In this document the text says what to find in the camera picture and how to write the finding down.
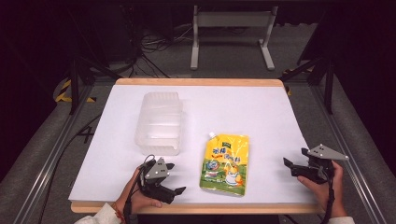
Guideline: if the bundle of black floor cables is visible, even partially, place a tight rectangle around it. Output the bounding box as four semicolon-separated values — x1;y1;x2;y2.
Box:
122;22;195;79

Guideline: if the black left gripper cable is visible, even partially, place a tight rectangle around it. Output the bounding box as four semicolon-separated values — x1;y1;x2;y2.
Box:
122;154;157;224

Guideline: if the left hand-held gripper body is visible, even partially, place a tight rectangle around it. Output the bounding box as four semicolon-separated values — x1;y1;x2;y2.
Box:
138;157;177;205

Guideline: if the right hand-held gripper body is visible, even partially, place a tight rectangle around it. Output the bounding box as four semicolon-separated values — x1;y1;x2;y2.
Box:
290;143;350;185

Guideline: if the white metal stand frame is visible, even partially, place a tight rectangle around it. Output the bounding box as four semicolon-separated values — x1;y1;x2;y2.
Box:
190;5;279;72

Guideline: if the black tripod stand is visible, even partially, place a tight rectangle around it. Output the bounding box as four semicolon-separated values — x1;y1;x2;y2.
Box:
65;54;123;116
277;55;336;116

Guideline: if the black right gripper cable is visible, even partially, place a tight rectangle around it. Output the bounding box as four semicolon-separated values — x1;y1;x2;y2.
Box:
320;169;336;224

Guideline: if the clear plastic storage container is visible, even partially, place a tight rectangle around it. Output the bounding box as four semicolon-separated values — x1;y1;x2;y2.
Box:
134;91;184;157

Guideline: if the thin black floor cable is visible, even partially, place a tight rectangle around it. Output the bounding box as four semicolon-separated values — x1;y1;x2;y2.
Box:
36;113;104;224

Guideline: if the yellow black hazard tape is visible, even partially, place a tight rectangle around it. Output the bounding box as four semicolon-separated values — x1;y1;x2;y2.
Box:
54;78;96;104
280;67;293;97

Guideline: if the person's left hand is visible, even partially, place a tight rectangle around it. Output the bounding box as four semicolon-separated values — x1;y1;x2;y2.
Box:
113;167;163;217

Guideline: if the white table sheet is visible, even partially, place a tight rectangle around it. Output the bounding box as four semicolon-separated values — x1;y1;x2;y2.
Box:
67;84;319;205

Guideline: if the aluminium floor rail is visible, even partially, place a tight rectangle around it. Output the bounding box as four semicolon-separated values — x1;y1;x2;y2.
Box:
12;83;95;224
310;83;389;224

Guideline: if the red wrist bracelet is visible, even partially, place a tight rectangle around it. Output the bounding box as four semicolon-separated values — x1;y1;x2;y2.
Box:
112;202;126;224

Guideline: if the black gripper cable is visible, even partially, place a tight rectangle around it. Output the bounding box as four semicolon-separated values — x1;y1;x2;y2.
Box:
122;154;157;224
320;169;336;224

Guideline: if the yellow spouted sauce pouch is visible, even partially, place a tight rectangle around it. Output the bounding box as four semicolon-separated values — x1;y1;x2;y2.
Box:
199;131;250;197

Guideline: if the person's right hand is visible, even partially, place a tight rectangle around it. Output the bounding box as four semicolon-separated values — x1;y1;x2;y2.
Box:
296;161;348;219

